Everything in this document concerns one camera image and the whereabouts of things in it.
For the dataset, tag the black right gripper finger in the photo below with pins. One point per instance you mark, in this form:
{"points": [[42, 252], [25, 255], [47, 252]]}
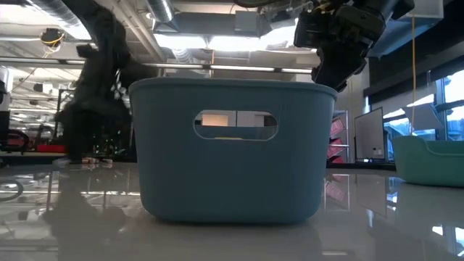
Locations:
{"points": [[337, 69]]}

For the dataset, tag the mint green plastic bin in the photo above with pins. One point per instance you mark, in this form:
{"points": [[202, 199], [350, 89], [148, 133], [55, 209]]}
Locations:
{"points": [[427, 163]]}

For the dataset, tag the dark teal plastic bin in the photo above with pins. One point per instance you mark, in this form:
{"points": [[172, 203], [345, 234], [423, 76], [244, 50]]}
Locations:
{"points": [[232, 181]]}

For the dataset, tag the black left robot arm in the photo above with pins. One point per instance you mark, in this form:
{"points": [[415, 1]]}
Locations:
{"points": [[105, 36]]}

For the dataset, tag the flat red box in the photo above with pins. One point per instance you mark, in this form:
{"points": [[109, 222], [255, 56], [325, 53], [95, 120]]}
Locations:
{"points": [[50, 148]]}

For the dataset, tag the black screen panels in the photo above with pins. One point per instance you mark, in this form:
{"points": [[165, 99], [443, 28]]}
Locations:
{"points": [[119, 145]]}

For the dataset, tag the light blue ceiling panel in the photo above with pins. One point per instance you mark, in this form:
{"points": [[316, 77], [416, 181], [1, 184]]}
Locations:
{"points": [[398, 32]]}

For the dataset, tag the red and black machine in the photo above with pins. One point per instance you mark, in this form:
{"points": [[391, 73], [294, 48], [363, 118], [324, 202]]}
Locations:
{"points": [[14, 139]]}

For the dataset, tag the metal shelf rack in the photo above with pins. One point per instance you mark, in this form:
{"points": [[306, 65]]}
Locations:
{"points": [[347, 137]]}

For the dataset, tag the grey panel on stand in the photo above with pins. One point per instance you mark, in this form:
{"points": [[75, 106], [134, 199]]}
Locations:
{"points": [[368, 134]]}

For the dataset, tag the long ceiling light bar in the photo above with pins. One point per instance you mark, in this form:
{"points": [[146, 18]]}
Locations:
{"points": [[253, 68], [36, 61]]}

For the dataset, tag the grey ceiling unit box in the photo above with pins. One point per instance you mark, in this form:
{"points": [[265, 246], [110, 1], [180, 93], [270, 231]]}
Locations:
{"points": [[246, 21]]}

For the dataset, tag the grey hanging panel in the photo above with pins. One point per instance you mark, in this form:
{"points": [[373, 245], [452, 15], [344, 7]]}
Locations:
{"points": [[424, 117]]}

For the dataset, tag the black aluminium table frame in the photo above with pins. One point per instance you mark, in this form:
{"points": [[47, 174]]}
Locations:
{"points": [[362, 165]]}

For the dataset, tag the silver ventilation duct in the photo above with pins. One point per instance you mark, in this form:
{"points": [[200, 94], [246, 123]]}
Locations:
{"points": [[54, 11], [159, 9]]}

